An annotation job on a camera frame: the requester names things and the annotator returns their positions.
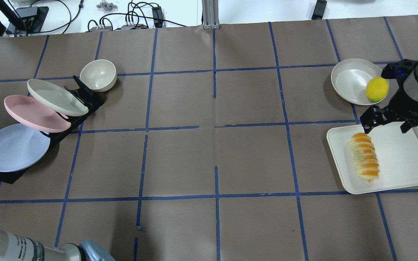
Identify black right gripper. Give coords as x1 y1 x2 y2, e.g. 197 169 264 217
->
360 91 418 135

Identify orange striped bread roll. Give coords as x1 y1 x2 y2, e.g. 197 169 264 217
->
349 133 380 182

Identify light blue plate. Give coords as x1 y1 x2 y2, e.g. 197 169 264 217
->
0 124 51 173

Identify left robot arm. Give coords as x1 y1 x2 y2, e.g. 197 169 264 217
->
0 104 393 261

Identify cream plate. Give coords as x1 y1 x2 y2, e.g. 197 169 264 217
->
27 79 88 117

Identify pink plate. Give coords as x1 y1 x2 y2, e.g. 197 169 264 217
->
4 95 71 133

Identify yellow lemon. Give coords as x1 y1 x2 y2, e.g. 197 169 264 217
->
365 76 389 103

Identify white shallow bowl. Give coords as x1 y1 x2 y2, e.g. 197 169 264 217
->
331 58 389 105

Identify white rectangular tray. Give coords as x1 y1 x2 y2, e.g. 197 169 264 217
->
326 122 418 194

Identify black power adapter top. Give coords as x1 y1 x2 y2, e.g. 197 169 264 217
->
152 6 164 28

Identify cream deep bowl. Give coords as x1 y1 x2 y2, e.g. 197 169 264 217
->
80 59 117 92

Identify black dish rack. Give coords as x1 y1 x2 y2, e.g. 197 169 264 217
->
0 76 103 184

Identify aluminium frame post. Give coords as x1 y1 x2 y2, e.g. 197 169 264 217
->
202 0 220 30

